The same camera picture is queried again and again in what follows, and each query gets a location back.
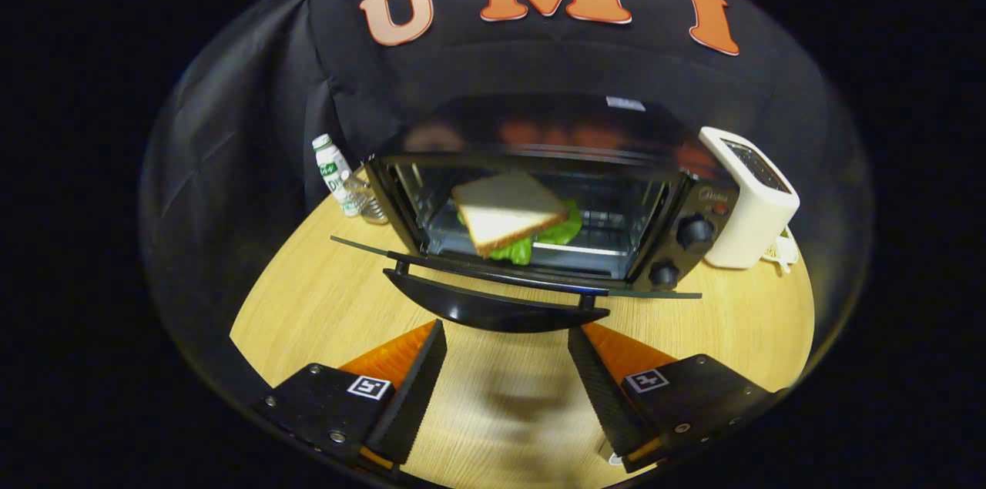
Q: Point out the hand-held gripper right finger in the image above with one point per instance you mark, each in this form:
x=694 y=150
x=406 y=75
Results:
x=601 y=389

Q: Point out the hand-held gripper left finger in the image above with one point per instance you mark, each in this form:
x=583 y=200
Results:
x=416 y=389

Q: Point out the toast lettuce sandwich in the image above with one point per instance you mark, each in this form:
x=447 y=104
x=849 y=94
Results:
x=504 y=208

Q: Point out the black toaster oven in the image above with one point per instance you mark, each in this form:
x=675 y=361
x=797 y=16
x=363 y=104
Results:
x=539 y=119

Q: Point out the white pop-up toaster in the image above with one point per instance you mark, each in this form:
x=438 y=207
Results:
x=751 y=223

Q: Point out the clear glass jar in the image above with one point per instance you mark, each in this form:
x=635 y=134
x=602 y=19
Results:
x=370 y=204

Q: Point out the white divided bean dish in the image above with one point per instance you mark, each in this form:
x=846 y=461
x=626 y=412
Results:
x=784 y=250

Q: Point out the white green-label bottle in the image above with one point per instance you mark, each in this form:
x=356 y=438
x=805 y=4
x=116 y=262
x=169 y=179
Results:
x=333 y=169

